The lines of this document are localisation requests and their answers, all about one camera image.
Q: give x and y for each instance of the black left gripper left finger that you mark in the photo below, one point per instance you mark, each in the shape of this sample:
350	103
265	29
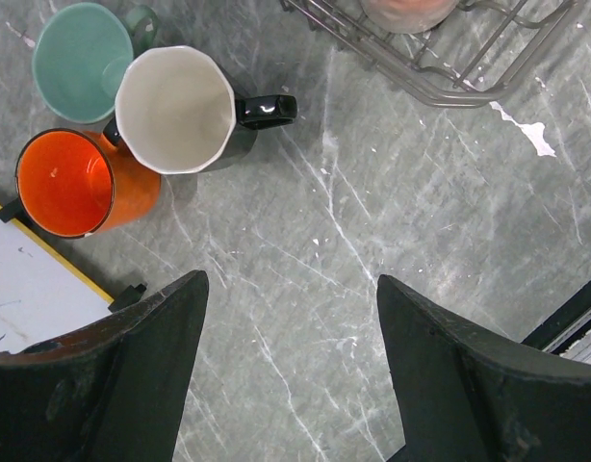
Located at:
114	390

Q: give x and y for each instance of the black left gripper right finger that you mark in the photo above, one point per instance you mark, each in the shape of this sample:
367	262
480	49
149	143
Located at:
466	393

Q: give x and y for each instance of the orange mug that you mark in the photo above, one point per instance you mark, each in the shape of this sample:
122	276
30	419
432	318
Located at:
73	184

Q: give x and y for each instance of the black mug white inside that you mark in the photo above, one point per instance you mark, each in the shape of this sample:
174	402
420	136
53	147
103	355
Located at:
179	113

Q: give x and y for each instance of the green mug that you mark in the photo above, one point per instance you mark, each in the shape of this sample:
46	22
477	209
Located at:
82	54

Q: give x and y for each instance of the pink tumbler cup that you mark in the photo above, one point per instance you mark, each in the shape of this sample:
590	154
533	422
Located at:
408	16

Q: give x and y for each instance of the black whiteboard clip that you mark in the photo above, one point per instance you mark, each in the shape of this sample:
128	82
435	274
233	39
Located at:
130	296

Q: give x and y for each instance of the yellow framed whiteboard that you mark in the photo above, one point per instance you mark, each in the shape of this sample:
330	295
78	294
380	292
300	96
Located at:
42	295

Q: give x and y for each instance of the aluminium mounting rail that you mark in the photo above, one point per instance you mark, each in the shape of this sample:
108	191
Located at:
567	332

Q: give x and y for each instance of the grey wire dish rack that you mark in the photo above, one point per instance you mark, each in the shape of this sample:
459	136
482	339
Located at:
479	54

